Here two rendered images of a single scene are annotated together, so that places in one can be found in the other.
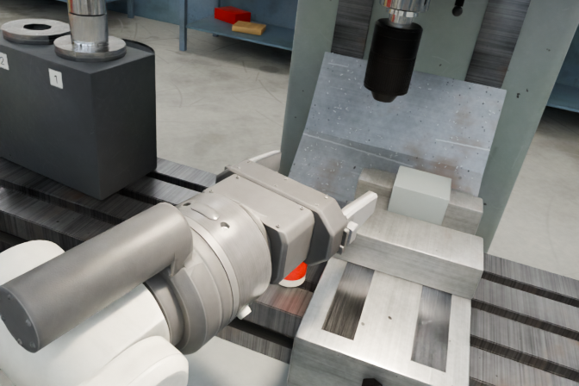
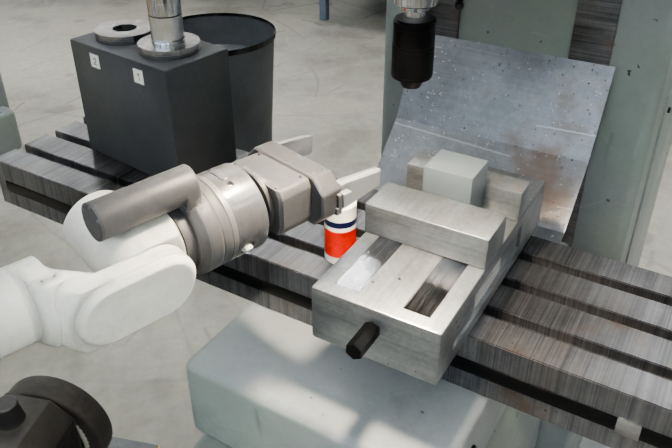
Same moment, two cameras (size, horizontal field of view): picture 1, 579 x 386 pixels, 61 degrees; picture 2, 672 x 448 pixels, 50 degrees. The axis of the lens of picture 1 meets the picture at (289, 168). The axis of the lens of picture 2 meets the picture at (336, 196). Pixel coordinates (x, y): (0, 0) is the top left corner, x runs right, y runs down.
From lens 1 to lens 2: 0.36 m
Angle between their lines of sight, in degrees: 13
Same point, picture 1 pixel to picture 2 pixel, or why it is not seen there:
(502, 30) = (602, 0)
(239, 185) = (258, 160)
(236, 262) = (236, 208)
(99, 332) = (139, 237)
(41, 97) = (127, 94)
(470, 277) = (479, 247)
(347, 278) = (373, 249)
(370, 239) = (393, 213)
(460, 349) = (452, 303)
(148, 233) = (168, 180)
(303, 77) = not seen: hidden behind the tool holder
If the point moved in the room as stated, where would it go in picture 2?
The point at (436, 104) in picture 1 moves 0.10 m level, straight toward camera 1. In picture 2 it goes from (537, 86) to (515, 109)
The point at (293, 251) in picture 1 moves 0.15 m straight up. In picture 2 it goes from (290, 207) to (284, 58)
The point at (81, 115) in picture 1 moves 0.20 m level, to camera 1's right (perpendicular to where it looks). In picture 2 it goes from (160, 109) to (295, 125)
